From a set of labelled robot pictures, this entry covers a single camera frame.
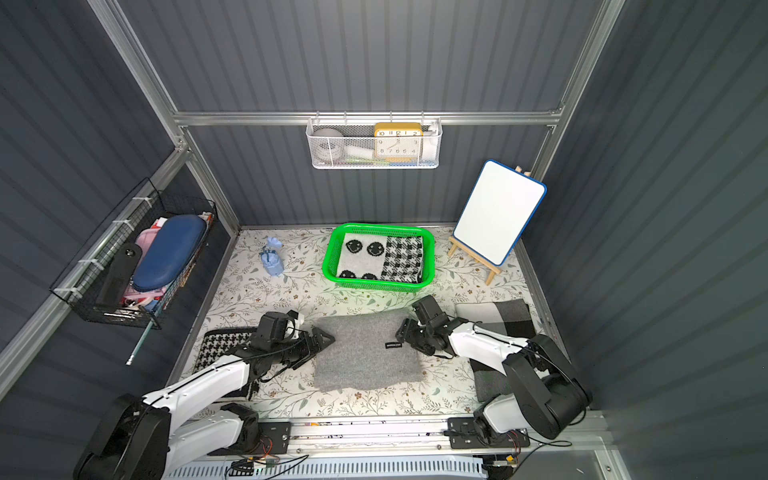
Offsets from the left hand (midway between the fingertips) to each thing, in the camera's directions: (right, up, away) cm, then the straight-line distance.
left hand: (325, 347), depth 85 cm
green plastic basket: (-1, +29, +20) cm, 35 cm away
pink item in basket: (-37, +19, -21) cm, 46 cm away
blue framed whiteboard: (+52, +39, +3) cm, 65 cm away
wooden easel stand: (+47, +26, +18) cm, 57 cm away
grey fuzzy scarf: (+12, -1, -1) cm, 12 cm away
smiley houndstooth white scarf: (+16, +26, +20) cm, 36 cm away
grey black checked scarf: (+57, +7, +9) cm, 58 cm away
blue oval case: (-31, +28, -18) cm, 45 cm away
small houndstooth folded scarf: (-30, +1, 0) cm, 30 cm away
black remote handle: (-40, +23, -21) cm, 51 cm away
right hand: (+24, +3, +4) cm, 24 cm away
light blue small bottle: (-22, +26, +16) cm, 37 cm away
